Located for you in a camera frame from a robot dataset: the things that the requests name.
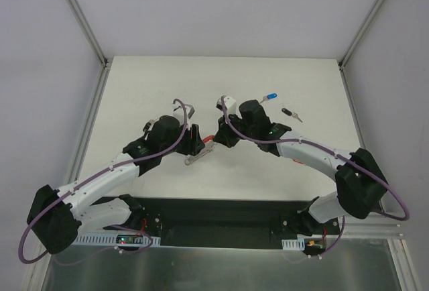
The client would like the red handled keyring organizer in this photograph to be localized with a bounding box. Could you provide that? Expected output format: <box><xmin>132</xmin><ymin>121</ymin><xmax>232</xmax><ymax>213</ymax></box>
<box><xmin>184</xmin><ymin>135</ymin><xmax>216</xmax><ymax>166</ymax></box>

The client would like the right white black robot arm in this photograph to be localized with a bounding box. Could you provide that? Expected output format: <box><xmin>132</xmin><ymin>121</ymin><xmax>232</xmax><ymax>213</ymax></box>
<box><xmin>214</xmin><ymin>96</ymin><xmax>387</xmax><ymax>236</ymax></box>

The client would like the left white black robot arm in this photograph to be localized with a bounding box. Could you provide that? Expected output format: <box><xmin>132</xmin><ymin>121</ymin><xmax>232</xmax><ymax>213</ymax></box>
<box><xmin>27</xmin><ymin>115</ymin><xmax>204</xmax><ymax>255</ymax></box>

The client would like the black tag key near organizer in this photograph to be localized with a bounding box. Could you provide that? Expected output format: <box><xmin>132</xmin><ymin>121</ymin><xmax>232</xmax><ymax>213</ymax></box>
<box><xmin>143</xmin><ymin>119</ymin><xmax>155</xmax><ymax>133</ymax></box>

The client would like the blue tag key right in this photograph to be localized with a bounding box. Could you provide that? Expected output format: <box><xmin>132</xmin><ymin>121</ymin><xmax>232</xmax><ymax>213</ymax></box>
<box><xmin>259</xmin><ymin>93</ymin><xmax>278</xmax><ymax>104</ymax></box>

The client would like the black tag key right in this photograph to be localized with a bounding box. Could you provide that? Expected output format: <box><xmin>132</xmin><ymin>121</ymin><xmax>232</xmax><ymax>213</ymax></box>
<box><xmin>281</xmin><ymin>107</ymin><xmax>303</xmax><ymax>123</ymax></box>

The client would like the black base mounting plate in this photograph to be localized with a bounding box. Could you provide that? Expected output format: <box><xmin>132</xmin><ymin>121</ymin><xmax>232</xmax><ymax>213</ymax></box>
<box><xmin>100</xmin><ymin>196</ymin><xmax>383</xmax><ymax>249</ymax></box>

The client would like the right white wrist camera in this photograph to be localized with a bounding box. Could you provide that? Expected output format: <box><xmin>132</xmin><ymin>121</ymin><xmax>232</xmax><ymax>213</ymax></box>
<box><xmin>216</xmin><ymin>96</ymin><xmax>237</xmax><ymax>115</ymax></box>

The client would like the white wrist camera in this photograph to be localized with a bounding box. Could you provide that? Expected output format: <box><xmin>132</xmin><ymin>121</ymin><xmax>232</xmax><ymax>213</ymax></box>
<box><xmin>216</xmin><ymin>96</ymin><xmax>237</xmax><ymax>115</ymax></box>
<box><xmin>172</xmin><ymin>103</ymin><xmax>195</xmax><ymax>125</ymax></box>

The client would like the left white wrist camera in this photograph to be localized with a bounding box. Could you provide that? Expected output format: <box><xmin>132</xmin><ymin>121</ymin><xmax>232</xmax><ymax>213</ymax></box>
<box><xmin>172</xmin><ymin>103</ymin><xmax>195</xmax><ymax>125</ymax></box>

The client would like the left aluminium frame post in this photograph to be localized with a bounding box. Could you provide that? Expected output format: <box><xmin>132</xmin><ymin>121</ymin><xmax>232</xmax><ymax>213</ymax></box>
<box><xmin>50</xmin><ymin>0</ymin><xmax>113</xmax><ymax>68</ymax></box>

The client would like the aluminium frame post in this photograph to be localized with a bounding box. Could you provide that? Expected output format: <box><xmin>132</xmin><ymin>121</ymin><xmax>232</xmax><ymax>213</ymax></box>
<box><xmin>50</xmin><ymin>0</ymin><xmax>113</xmax><ymax>68</ymax></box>
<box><xmin>337</xmin><ymin>0</ymin><xmax>406</xmax><ymax>70</ymax></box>

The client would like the right white cable duct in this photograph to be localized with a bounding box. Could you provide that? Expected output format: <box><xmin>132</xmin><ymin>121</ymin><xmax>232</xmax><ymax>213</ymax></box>
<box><xmin>282</xmin><ymin>238</ymin><xmax>305</xmax><ymax>251</ymax></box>

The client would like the white cable duct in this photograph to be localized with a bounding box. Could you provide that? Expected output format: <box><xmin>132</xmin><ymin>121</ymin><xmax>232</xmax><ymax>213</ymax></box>
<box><xmin>73</xmin><ymin>233</ymin><xmax>161</xmax><ymax>247</ymax></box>
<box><xmin>282</xmin><ymin>238</ymin><xmax>305</xmax><ymax>251</ymax></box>

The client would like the left white cable duct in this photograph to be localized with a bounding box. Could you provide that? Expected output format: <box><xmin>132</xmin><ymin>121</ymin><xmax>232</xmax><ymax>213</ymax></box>
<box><xmin>73</xmin><ymin>233</ymin><xmax>161</xmax><ymax>247</ymax></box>

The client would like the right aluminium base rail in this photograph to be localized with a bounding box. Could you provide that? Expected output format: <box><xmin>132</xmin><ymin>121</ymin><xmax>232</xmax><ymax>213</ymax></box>
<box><xmin>343</xmin><ymin>214</ymin><xmax>405</xmax><ymax>239</ymax></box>

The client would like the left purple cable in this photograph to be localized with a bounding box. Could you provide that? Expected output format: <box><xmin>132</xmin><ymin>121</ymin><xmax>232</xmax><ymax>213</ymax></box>
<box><xmin>18</xmin><ymin>98</ymin><xmax>188</xmax><ymax>267</ymax></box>

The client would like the purple cable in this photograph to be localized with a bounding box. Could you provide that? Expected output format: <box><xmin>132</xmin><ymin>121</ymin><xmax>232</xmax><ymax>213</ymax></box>
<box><xmin>18</xmin><ymin>98</ymin><xmax>188</xmax><ymax>267</ymax></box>
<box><xmin>219</xmin><ymin>95</ymin><xmax>410</xmax><ymax>265</ymax></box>

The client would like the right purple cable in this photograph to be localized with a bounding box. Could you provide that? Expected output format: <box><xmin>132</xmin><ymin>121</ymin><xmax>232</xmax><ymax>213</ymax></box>
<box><xmin>219</xmin><ymin>95</ymin><xmax>410</xmax><ymax>265</ymax></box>

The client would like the right aluminium frame post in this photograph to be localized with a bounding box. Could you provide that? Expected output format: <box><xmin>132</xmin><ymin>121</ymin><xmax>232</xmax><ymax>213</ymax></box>
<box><xmin>337</xmin><ymin>0</ymin><xmax>406</xmax><ymax>70</ymax></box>

